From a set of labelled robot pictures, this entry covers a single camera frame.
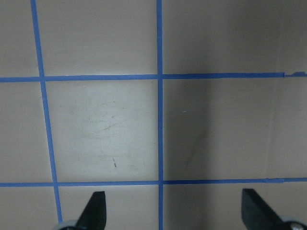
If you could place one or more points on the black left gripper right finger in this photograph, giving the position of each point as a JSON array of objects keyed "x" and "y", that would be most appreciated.
[{"x": 256, "y": 214}]

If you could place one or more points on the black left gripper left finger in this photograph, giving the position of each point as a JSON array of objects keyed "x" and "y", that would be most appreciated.
[{"x": 93, "y": 216}]

